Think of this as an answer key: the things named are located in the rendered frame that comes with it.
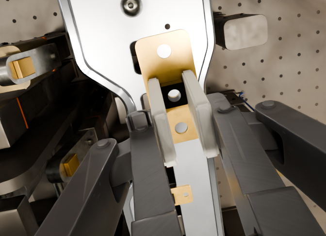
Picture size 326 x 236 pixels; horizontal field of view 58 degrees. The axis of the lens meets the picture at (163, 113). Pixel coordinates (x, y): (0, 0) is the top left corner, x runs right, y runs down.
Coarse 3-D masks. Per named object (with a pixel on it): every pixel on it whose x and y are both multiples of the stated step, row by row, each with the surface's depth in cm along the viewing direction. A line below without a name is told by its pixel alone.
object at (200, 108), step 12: (192, 72) 20; (192, 84) 17; (192, 96) 16; (204, 96) 15; (192, 108) 17; (204, 108) 14; (204, 120) 14; (204, 132) 15; (204, 144) 15; (216, 144) 15
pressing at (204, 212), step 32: (64, 0) 42; (96, 0) 43; (160, 0) 44; (192, 0) 44; (96, 32) 44; (128, 32) 45; (160, 32) 45; (192, 32) 45; (96, 64) 46; (128, 64) 46; (128, 96) 48; (192, 160) 53; (128, 192) 54; (192, 192) 55; (128, 224) 56; (192, 224) 57
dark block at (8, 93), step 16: (64, 64) 69; (48, 80) 55; (64, 80) 65; (0, 96) 46; (16, 96) 43; (32, 96) 47; (48, 96) 54; (0, 112) 36; (16, 112) 40; (32, 112) 46; (0, 128) 36; (16, 128) 39; (0, 144) 37
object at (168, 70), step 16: (176, 32) 20; (144, 48) 20; (176, 48) 20; (144, 64) 21; (160, 64) 21; (176, 64) 21; (192, 64) 21; (144, 80) 21; (160, 80) 21; (176, 80) 21; (176, 96) 22; (176, 112) 22; (192, 128) 23
